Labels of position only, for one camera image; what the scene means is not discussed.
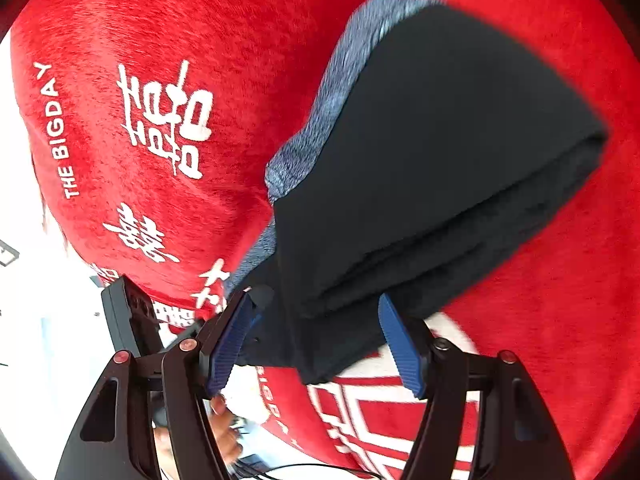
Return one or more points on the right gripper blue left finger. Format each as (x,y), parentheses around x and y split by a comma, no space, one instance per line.
(223,337)

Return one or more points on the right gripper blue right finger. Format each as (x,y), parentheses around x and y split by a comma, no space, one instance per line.
(410,342)

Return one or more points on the black pants with grey waistband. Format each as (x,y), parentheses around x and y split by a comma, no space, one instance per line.
(435,147)

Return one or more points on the person's left hand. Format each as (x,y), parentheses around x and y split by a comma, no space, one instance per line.
(220,419)

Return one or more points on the red blanket with white characters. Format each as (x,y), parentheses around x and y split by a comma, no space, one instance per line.
(151,123)

